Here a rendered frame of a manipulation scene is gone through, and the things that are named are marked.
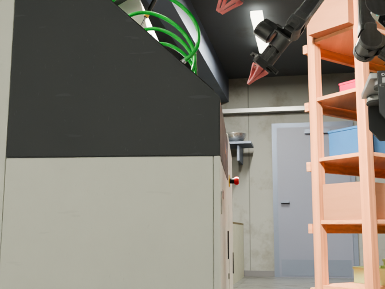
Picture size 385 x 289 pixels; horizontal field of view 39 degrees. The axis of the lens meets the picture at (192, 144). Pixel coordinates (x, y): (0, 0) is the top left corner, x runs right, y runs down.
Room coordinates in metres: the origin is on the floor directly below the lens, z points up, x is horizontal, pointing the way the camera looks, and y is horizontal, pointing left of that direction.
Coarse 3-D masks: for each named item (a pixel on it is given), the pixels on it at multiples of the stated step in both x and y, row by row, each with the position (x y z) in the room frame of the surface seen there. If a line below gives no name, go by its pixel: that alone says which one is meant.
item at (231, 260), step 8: (128, 0) 2.15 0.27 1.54; (136, 0) 2.15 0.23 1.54; (128, 8) 2.15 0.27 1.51; (136, 8) 2.15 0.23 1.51; (136, 16) 2.15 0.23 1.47; (144, 24) 2.15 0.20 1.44; (152, 32) 2.40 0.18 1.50; (232, 216) 2.70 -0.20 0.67; (232, 224) 2.68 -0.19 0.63; (232, 232) 2.67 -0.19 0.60; (232, 240) 2.65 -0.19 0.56; (232, 248) 2.64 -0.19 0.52; (232, 256) 2.62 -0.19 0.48; (232, 264) 2.61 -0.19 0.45; (232, 272) 2.60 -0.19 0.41; (232, 280) 2.58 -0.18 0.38; (232, 288) 2.57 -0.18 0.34
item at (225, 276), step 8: (224, 176) 1.70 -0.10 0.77; (224, 184) 1.70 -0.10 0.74; (224, 192) 1.70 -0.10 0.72; (224, 200) 1.69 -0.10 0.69; (224, 208) 1.69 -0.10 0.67; (224, 216) 1.68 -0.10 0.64; (224, 224) 1.68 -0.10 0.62; (224, 232) 1.67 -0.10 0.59; (224, 240) 1.67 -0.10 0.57; (224, 248) 1.67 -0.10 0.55; (224, 256) 1.66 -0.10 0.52; (224, 264) 1.66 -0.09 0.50; (224, 272) 1.65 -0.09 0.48; (224, 280) 1.65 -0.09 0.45; (224, 288) 1.65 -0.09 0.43
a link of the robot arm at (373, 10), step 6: (366, 0) 1.43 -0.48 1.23; (372, 0) 1.42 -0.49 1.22; (378, 0) 1.41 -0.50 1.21; (384, 0) 1.39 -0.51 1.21; (372, 6) 1.43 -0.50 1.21; (378, 6) 1.42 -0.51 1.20; (384, 6) 1.41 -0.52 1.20; (372, 12) 1.45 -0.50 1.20; (378, 12) 1.44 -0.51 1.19; (384, 12) 1.43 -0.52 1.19
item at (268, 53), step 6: (270, 48) 1.82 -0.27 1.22; (252, 54) 1.85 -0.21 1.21; (264, 54) 1.83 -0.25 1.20; (270, 54) 1.83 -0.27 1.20; (276, 54) 1.83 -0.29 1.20; (264, 60) 1.82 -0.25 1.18; (270, 60) 1.83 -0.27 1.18; (276, 60) 1.85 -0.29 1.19; (270, 66) 1.84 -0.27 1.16; (276, 72) 1.86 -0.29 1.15
